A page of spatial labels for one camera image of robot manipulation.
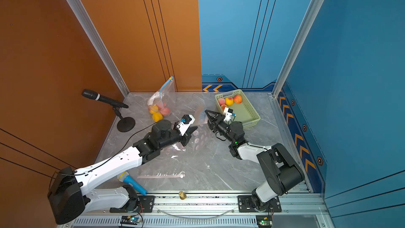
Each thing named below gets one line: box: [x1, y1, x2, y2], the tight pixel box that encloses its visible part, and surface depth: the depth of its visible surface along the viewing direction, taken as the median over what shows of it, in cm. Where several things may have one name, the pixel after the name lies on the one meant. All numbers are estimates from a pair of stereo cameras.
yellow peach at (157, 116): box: [151, 111, 163, 123], surface depth 104 cm
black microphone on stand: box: [81, 89, 136, 133], surface depth 93 cm
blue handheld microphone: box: [117, 171, 148, 196], surface depth 79 cm
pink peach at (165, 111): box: [160, 107, 171, 116], surface depth 105 cm
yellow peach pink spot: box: [225, 96, 234, 107], surface depth 112 cm
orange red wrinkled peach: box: [233, 94, 243, 104], surface depth 114 cm
